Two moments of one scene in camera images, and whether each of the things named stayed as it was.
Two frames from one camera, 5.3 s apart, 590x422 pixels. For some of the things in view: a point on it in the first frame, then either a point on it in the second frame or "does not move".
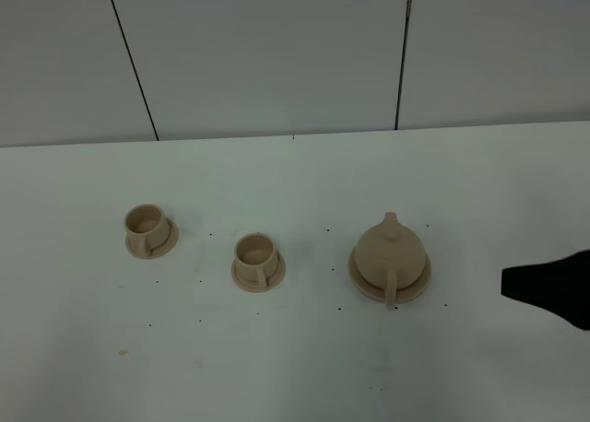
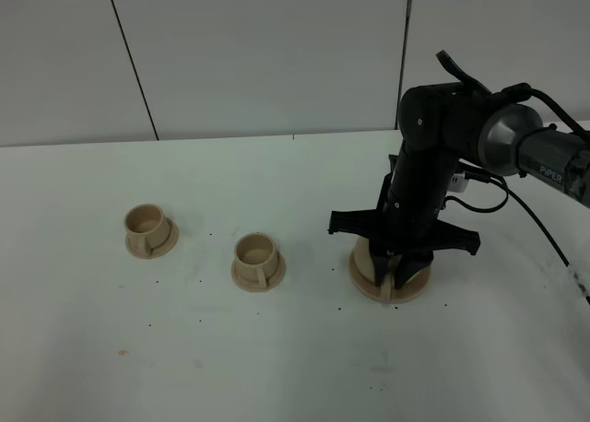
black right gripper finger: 562,286 to 381,263
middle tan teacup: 255,257 does not move
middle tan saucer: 254,286 does not move
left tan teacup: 147,228 does not move
